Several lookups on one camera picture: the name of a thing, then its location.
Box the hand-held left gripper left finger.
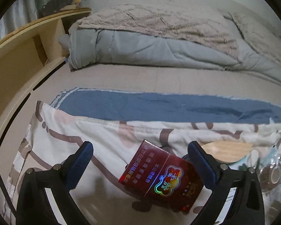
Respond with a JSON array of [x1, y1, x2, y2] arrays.
[[16, 141, 94, 225]]

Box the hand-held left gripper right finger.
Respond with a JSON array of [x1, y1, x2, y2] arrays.
[[187, 141, 265, 225]]

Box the red cigarette box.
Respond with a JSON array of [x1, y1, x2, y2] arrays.
[[118, 139, 204, 214]]

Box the brown tape roll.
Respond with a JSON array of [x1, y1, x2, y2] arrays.
[[258, 162, 281, 188]]

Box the wooden oval board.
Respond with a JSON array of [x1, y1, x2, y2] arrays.
[[200, 141, 253, 164]]

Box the printed cartoon blanket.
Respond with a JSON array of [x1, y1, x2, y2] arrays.
[[4, 87, 281, 225]]

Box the clear plastic bag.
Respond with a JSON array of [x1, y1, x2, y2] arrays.
[[257, 126, 281, 166]]

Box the bed with beige sheet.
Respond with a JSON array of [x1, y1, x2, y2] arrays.
[[0, 58, 281, 128]]

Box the wooden shelf unit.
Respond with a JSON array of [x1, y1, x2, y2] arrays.
[[0, 7, 92, 133]]

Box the folded beige grey duvet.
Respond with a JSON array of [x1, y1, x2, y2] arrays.
[[58, 0, 249, 73], [222, 9, 281, 88]]

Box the black bag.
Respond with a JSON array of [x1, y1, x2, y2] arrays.
[[40, 0, 73, 17]]

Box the grey curtain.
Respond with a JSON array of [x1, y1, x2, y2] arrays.
[[0, 0, 42, 45]]

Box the black cable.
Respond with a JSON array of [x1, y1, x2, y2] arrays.
[[0, 152, 17, 225]]

